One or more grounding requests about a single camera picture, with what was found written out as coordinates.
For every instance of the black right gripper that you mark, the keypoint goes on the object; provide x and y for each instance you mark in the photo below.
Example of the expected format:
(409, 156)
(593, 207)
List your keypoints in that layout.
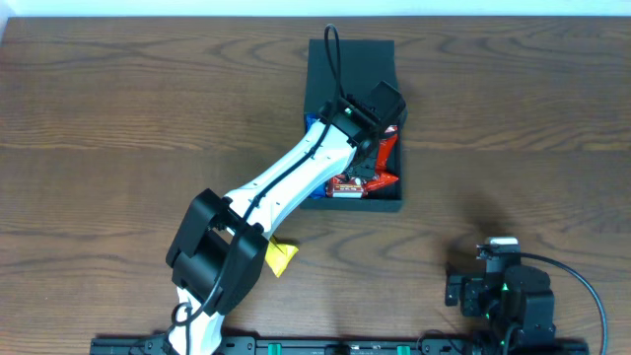
(455, 287)

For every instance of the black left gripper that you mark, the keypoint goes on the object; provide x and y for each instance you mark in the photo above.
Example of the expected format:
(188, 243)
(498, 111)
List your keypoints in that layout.
(368, 161)

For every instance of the red nut snack bag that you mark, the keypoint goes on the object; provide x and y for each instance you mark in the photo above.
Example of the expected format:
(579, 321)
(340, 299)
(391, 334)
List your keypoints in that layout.
(382, 178)

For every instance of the red Meiji panda biscuit box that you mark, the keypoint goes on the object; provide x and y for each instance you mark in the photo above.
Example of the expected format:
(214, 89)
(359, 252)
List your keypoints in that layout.
(343, 186)

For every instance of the blue Oreo cookie pack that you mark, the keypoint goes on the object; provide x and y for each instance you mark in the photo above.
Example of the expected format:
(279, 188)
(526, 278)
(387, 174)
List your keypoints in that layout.
(311, 123)

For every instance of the black gift box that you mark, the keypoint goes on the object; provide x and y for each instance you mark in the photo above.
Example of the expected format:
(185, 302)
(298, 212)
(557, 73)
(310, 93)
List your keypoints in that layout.
(364, 64)

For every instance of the small yellow snack packet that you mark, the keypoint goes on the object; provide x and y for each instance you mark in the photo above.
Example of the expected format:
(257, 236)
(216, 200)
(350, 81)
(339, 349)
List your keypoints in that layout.
(279, 254)

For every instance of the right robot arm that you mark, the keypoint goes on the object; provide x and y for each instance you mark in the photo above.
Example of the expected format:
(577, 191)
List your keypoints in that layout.
(515, 299)

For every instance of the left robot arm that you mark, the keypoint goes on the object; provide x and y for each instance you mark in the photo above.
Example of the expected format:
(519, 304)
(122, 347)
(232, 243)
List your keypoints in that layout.
(219, 248)

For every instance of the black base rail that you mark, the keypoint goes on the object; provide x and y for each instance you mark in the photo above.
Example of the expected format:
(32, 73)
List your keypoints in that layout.
(246, 345)

